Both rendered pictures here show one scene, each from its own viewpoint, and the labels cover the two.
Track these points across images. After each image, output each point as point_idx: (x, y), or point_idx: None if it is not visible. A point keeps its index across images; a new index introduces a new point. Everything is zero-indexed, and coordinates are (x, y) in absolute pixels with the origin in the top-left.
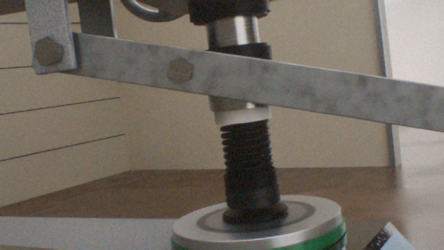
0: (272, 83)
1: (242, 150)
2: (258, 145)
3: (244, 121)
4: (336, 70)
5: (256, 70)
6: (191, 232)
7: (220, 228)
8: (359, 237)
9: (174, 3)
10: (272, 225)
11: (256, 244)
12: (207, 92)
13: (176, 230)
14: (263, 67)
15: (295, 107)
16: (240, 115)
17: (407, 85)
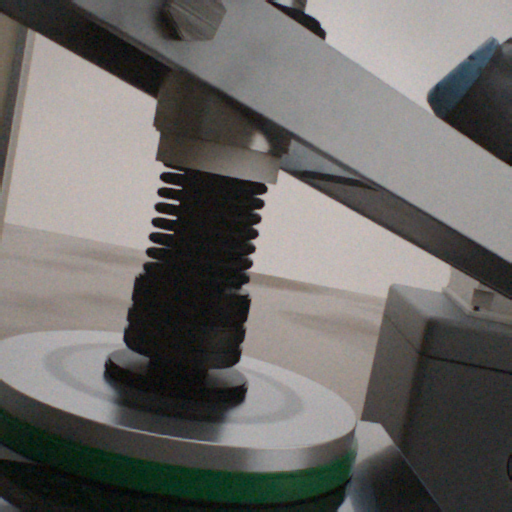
0: (356, 119)
1: (223, 237)
2: (252, 235)
3: (251, 178)
4: (462, 135)
5: (336, 79)
6: (83, 405)
7: (142, 401)
8: (380, 457)
9: None
10: (255, 412)
11: (273, 458)
12: (228, 89)
13: (30, 392)
14: (352, 79)
15: (378, 181)
16: (247, 162)
17: None
